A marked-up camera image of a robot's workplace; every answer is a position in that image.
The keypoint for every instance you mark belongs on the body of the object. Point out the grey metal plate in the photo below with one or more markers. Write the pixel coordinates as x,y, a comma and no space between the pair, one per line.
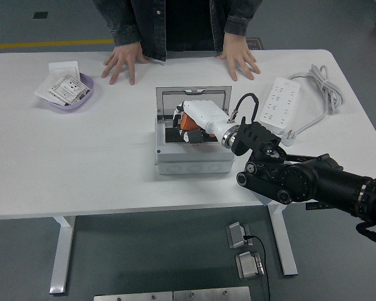
131,297
211,294

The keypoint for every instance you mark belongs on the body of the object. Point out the person's right hand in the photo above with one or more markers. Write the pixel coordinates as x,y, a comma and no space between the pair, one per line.
123,59

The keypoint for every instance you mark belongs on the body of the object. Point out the orange cylinder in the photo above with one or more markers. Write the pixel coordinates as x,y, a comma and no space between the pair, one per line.
189,123

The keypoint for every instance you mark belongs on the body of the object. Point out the person's right forearm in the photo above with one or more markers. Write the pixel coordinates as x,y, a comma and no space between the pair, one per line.
119,22

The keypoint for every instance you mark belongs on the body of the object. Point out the white table leg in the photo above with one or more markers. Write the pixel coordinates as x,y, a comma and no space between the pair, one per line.
285,244
61,251

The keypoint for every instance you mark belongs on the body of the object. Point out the silver floor pedal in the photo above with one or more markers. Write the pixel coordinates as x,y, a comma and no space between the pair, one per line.
236,235
249,265

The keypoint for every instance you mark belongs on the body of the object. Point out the person's left hand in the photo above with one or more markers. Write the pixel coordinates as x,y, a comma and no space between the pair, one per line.
236,51

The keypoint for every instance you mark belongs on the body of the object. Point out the grey electrical box with lid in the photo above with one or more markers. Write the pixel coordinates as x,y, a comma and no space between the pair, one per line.
194,160

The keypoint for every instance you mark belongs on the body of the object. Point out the white wall switch plate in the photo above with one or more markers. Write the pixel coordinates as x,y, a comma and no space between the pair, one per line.
62,67

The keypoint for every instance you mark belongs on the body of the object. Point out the white printed socket panel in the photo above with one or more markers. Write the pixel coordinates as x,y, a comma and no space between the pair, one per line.
67,87

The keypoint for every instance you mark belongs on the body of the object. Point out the yellow floor tape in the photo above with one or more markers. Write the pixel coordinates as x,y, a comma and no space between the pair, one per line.
50,44

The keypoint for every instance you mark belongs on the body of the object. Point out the black floor hatch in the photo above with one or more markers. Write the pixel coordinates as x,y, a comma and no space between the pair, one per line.
40,15

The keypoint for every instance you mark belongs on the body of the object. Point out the white flat packet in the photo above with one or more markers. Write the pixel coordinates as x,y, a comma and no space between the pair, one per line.
45,89

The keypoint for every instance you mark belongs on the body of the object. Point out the black desk control panel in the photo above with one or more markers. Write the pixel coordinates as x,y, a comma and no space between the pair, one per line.
316,206

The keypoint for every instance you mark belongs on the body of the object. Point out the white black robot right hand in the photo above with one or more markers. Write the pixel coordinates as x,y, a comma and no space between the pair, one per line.
203,113

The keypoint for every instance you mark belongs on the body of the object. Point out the dark floor sign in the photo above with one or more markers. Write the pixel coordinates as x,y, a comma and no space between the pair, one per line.
255,44

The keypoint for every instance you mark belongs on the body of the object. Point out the person's left forearm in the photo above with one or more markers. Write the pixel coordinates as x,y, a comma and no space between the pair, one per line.
241,15

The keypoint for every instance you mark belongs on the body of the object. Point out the white power strip plug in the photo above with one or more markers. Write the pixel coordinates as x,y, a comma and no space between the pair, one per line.
286,139

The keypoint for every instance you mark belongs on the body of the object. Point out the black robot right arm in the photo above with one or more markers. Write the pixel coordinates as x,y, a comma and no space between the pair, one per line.
316,182

